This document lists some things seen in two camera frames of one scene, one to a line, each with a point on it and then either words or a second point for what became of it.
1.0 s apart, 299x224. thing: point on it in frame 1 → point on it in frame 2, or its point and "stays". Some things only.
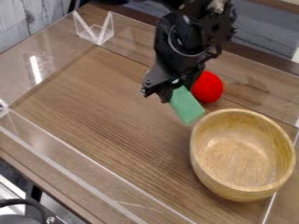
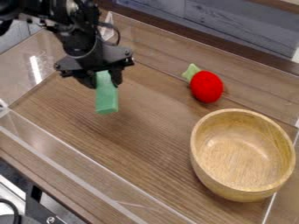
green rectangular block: (187, 105) → (107, 93)
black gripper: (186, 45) → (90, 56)
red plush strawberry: (208, 87) stays
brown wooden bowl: (242, 154) stays
